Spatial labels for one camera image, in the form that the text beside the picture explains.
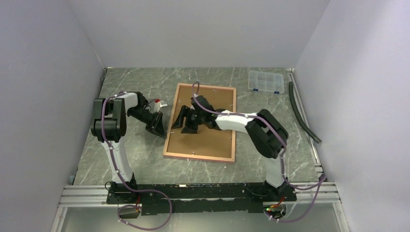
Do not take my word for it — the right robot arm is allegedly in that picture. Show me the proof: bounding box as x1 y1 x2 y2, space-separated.
171 94 289 201

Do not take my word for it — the aluminium extrusion rail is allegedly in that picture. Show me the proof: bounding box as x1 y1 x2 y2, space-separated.
58 182 342 207

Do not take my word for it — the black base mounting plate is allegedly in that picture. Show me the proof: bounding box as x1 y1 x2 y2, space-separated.
106 182 297 216

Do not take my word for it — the black corrugated hose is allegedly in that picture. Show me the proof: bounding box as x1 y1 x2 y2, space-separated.
288 81 322 144

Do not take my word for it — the brown backing board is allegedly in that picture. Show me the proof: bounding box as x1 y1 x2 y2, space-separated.
166 86 234 159

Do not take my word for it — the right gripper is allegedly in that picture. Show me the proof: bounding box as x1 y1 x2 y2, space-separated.
172 105 205 134

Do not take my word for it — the clear plastic organizer box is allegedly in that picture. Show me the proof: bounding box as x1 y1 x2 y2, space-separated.
248 71 285 94

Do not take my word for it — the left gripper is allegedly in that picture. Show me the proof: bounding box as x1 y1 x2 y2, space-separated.
128 107 166 139

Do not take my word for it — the pink picture frame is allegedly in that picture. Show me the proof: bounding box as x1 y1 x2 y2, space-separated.
163 83 237 163

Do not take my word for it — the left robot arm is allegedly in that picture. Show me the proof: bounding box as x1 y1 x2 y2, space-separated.
90 91 168 203

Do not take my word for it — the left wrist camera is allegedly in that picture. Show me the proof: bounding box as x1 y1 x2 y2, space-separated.
153 99 168 113

